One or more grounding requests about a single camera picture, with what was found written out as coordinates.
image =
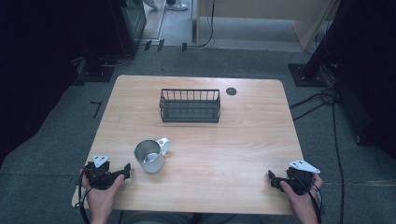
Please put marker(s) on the person's right hand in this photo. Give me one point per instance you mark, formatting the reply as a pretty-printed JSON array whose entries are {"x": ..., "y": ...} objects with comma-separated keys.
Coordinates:
[{"x": 300, "y": 202}]

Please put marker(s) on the dark cabinet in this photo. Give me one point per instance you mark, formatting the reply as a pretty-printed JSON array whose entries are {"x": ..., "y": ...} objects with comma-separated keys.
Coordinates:
[{"x": 130, "y": 25}]

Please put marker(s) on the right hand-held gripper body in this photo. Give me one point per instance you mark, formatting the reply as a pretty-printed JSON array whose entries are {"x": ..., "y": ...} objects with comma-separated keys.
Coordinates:
[{"x": 299, "y": 182}]

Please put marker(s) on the black stand with square base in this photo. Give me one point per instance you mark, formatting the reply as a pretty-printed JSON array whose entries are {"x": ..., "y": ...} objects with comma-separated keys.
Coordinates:
[{"x": 308, "y": 74}]

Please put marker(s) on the black tape strip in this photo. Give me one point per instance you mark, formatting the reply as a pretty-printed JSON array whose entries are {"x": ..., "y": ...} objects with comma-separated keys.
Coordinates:
[
  {"x": 160, "y": 45},
  {"x": 184, "y": 47},
  {"x": 148, "y": 45}
]

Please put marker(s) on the black stand with flat base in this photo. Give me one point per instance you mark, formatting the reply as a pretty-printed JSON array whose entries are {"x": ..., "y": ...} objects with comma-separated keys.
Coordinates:
[{"x": 95, "y": 73}]

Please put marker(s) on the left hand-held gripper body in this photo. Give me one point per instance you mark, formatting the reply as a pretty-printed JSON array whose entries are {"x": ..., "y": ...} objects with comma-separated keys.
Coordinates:
[{"x": 99, "y": 178}]

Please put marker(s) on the person's left hand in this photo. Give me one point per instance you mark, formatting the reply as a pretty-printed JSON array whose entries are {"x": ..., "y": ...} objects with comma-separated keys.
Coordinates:
[{"x": 101, "y": 199}]

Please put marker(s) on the light wooden furniture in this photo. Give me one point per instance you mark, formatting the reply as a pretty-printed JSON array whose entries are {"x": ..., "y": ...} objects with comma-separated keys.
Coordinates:
[{"x": 264, "y": 12}]

